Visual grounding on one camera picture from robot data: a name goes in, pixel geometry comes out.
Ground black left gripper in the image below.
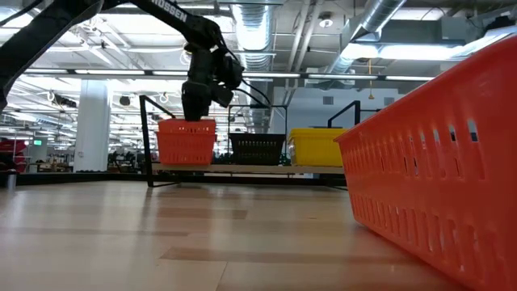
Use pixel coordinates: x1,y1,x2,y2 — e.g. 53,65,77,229
181,48,215,121

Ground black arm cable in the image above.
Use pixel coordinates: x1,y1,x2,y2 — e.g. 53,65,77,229
225,44,272,107

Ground long ceiling light rail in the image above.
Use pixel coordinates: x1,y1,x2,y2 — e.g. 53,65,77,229
23,68,435,82

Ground orange slotted plastic basket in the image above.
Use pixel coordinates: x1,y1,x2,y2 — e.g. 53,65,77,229
157,118,217,137
334,34,517,291
155,132,218,166

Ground yellow hanging pendant cord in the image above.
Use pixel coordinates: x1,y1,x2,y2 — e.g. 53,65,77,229
366,58,375,100

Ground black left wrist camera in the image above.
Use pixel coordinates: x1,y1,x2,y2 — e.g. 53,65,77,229
212,56,246,108

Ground red storage cart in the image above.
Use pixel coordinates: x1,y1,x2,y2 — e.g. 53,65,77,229
0,139,29,173

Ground silver spiral ventilation duct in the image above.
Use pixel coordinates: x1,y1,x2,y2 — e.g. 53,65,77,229
229,0,284,134
326,0,408,76

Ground black slotted plastic basket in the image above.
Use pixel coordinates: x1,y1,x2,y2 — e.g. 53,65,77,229
229,133,287,166

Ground white building pillar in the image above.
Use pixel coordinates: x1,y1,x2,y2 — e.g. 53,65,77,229
74,78,112,173

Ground black aluminium rig frame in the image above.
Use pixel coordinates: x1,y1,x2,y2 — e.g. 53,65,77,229
15,172,348,188

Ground black metal shelf end frame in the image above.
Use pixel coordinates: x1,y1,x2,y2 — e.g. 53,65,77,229
139,95,181,189
327,99,381,129

